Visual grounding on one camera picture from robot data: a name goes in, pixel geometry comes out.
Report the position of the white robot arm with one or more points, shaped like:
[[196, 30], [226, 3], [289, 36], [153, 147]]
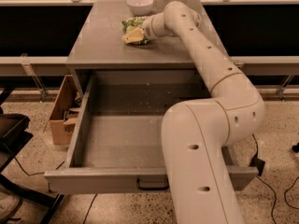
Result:
[[194, 132]]

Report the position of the grey metal cabinet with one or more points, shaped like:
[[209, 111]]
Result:
[[102, 44]]

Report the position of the white ceramic bowl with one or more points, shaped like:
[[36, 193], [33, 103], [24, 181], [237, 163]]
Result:
[[140, 7]]

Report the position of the black drawer handle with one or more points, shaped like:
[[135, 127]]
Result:
[[152, 186]]

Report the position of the grey railing beam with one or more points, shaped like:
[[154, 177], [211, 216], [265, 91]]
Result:
[[27, 66]]

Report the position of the black power adapter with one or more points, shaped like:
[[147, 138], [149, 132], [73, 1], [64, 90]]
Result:
[[258, 163]]

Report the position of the black chair base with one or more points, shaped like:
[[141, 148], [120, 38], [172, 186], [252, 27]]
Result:
[[13, 138]]

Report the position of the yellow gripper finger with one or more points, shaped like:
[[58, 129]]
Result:
[[134, 36]]

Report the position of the green jalapeno chip bag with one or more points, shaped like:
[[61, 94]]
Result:
[[132, 23]]

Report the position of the grey open top drawer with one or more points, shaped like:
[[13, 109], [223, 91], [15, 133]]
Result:
[[117, 138]]

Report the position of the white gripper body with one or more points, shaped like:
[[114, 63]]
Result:
[[149, 28]]

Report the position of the brown cardboard box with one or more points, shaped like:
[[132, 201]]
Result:
[[64, 114]]

